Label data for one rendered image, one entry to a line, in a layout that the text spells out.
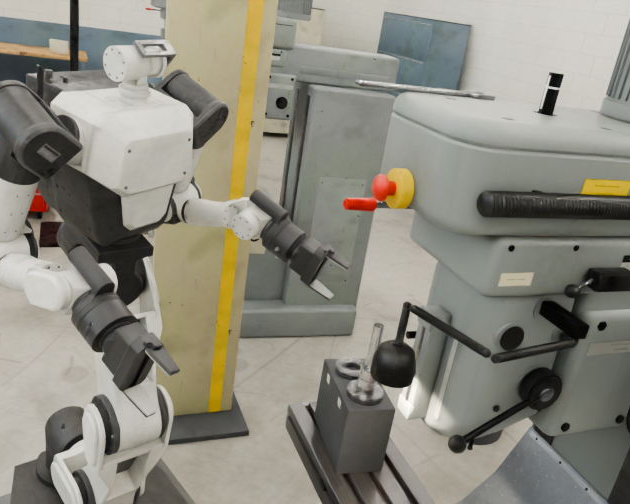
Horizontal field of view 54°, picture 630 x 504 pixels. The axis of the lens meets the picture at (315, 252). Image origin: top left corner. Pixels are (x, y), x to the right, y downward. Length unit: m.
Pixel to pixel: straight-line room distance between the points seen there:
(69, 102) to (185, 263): 1.57
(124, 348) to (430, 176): 0.56
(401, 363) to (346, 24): 9.81
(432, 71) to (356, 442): 7.10
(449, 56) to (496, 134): 7.59
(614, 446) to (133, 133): 1.17
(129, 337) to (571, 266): 0.71
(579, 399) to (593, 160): 0.45
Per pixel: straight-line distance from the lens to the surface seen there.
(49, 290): 1.15
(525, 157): 0.87
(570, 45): 7.29
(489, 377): 1.07
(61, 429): 2.02
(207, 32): 2.55
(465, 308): 1.04
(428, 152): 0.89
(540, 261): 0.97
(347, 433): 1.51
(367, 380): 1.48
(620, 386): 1.26
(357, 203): 1.02
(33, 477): 2.14
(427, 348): 1.07
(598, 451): 1.53
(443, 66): 8.40
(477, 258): 0.95
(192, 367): 3.07
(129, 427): 1.55
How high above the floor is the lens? 2.00
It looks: 22 degrees down
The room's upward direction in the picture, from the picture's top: 9 degrees clockwise
